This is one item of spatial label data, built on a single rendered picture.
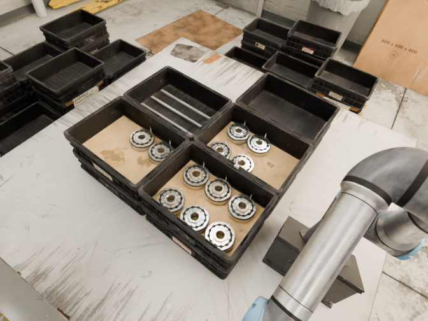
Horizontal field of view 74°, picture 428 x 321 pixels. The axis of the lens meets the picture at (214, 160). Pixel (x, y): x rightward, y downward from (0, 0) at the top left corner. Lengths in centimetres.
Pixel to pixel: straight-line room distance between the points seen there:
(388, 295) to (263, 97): 142
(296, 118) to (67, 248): 114
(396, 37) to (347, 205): 310
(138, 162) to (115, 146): 14
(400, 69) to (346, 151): 217
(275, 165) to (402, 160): 68
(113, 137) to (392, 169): 104
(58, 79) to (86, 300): 155
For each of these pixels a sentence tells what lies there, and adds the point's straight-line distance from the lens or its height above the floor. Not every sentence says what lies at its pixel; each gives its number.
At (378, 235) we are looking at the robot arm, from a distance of 100.
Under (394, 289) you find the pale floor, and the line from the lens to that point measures 221.
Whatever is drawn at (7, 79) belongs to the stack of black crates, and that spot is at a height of 53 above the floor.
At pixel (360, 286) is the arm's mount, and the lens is 100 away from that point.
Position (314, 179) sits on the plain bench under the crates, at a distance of 141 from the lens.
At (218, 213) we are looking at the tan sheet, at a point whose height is 83.
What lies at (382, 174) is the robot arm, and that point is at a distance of 61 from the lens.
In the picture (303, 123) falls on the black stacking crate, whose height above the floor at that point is 83.
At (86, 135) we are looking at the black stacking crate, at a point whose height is 85.
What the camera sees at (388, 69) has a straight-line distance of 366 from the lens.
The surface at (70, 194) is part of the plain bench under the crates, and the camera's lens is 134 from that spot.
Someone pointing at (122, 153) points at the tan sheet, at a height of 83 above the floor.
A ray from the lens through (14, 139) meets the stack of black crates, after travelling 230.
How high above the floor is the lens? 177
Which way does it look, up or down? 53 degrees down
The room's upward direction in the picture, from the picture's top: 7 degrees clockwise
